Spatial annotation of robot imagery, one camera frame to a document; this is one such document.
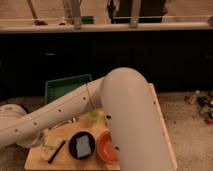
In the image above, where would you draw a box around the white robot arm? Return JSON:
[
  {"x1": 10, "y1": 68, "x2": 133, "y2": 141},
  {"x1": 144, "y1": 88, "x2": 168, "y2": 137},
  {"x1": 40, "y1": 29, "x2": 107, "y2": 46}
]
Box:
[{"x1": 0, "y1": 68, "x2": 175, "y2": 171}]

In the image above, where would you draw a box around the green plastic tray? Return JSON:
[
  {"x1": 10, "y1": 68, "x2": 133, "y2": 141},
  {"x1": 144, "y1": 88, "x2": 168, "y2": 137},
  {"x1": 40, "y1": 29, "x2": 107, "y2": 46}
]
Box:
[{"x1": 45, "y1": 74, "x2": 92, "y2": 104}]

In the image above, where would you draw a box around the blue sponge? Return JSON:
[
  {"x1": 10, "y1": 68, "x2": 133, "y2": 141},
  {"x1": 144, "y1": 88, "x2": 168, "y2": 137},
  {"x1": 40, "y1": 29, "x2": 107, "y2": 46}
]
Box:
[{"x1": 76, "y1": 135, "x2": 91, "y2": 158}]

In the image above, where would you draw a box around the green plastic cup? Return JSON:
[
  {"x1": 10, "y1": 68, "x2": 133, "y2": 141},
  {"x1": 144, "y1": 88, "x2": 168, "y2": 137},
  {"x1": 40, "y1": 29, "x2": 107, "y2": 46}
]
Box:
[{"x1": 87, "y1": 109, "x2": 99, "y2": 122}]

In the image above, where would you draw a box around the orange bowl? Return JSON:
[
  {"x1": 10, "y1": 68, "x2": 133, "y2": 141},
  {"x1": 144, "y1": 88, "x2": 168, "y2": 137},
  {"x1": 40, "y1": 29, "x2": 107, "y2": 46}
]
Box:
[{"x1": 97, "y1": 131, "x2": 117, "y2": 164}]

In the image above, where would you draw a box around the green box on shelf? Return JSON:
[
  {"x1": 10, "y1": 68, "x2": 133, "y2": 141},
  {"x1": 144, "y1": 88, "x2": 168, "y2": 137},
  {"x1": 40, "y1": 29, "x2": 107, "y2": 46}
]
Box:
[{"x1": 81, "y1": 16, "x2": 94, "y2": 24}]

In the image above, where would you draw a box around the small brush with wooden handle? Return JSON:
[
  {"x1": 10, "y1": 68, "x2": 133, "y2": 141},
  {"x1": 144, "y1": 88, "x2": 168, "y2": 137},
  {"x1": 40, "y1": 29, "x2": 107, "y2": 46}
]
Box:
[{"x1": 52, "y1": 117, "x2": 77, "y2": 129}]

